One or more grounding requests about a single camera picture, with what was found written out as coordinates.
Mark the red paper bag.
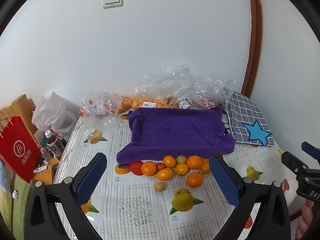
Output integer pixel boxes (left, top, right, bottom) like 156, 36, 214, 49
0, 110, 42, 183

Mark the pile of bagged oranges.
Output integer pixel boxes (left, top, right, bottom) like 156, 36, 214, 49
119, 95, 172, 111

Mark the large orange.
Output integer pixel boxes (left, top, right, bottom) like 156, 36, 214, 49
141, 161, 157, 176

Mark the lace fruit print tablecloth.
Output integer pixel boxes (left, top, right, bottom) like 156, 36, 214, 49
54, 105, 300, 240

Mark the wooden side table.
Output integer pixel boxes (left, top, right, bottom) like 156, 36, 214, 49
32, 155, 61, 189

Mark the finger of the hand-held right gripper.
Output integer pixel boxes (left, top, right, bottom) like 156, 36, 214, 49
281, 151, 309, 173
301, 141, 320, 159

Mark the red tomato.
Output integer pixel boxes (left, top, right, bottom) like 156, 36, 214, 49
129, 161, 145, 176

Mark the clear plastic bag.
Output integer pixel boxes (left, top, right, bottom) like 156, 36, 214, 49
175, 72, 238, 110
82, 91, 123, 123
122, 65, 198, 110

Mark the oval orange mango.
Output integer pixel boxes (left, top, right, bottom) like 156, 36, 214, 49
156, 168, 174, 181

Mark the person's right hand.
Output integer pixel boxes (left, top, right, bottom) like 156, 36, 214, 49
295, 200, 320, 240

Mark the white light switch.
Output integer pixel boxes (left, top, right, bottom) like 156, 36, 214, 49
103, 0, 124, 9

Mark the grey checked cloth blue star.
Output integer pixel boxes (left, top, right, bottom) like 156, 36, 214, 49
226, 91, 275, 147

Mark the small white tube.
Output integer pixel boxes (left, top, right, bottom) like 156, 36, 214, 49
33, 165, 51, 174

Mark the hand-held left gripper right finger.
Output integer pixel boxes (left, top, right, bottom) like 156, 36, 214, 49
209, 154, 292, 240

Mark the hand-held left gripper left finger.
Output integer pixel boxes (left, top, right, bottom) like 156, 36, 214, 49
24, 152, 108, 240

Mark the light green cloth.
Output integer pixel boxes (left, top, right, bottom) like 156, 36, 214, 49
0, 159, 34, 233

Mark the brown wooden door frame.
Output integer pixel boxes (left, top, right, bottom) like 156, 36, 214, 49
241, 0, 263, 97

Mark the wooden chair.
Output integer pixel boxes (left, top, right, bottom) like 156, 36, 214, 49
0, 94, 38, 133

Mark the dark tea bottle white cap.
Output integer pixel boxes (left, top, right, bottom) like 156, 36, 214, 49
45, 130, 65, 158

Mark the purple towel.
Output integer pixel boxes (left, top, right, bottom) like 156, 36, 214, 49
116, 106, 236, 165

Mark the white plastic bag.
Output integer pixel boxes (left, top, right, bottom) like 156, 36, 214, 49
32, 91, 79, 137

